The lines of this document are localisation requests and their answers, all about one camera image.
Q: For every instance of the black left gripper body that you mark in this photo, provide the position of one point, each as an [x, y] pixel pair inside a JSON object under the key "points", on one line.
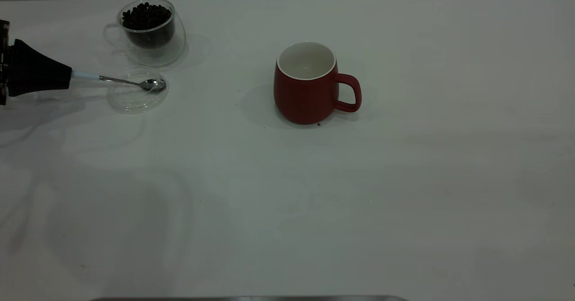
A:
{"points": [[3, 67]]}

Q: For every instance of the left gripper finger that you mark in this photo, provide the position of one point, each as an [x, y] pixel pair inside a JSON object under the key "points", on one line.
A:
{"points": [[36, 74]]}

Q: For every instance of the red ceramic mug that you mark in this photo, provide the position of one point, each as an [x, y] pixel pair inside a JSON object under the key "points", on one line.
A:
{"points": [[305, 99]]}

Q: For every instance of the clear round lid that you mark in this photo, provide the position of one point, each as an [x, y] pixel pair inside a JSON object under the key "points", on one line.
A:
{"points": [[134, 105]]}

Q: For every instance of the clear glass cup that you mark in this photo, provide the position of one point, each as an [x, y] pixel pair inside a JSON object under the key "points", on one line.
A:
{"points": [[157, 56]]}

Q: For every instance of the dark coffee beans pile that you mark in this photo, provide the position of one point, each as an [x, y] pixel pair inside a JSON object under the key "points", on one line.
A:
{"points": [[146, 18]]}

